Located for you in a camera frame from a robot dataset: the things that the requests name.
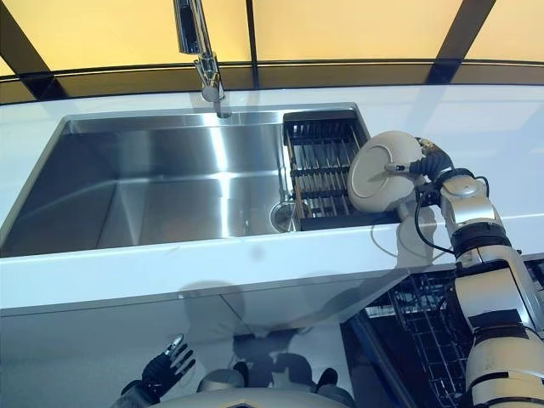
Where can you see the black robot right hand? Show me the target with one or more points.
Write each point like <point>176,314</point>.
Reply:
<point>435,163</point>

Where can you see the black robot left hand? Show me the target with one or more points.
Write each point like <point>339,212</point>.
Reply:
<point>163,370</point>

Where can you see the beige ceramic bowl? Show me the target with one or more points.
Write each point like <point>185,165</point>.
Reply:
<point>374,187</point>

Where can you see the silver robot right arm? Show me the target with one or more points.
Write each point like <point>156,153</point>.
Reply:
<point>472,204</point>

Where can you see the open dishwasher door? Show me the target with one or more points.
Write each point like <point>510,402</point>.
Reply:
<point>374,374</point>

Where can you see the silver robot left leg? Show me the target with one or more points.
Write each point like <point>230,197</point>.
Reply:
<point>221,380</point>

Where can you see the silver robot leg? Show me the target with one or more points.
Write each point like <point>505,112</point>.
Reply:
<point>221,380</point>
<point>327,378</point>

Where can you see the white glossy cabinet door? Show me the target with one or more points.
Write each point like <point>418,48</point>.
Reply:
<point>297,306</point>
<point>85,353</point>

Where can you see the grey robot torso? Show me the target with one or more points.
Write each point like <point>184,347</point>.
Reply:
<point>255,401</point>

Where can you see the black sink drying rack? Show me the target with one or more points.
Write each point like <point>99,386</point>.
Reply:
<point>319,115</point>

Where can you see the steel sink drain strainer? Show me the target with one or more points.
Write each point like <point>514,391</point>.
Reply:
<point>282,217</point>

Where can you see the silver robot right leg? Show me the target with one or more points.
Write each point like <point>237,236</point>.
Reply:
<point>327,378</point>

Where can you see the stainless steel sink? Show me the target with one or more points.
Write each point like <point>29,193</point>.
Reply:
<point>170,191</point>

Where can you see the chrome kitchen faucet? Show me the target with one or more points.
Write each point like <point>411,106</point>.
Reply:
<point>193,25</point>

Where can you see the black window frame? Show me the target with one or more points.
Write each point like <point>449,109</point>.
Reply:
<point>255,30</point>

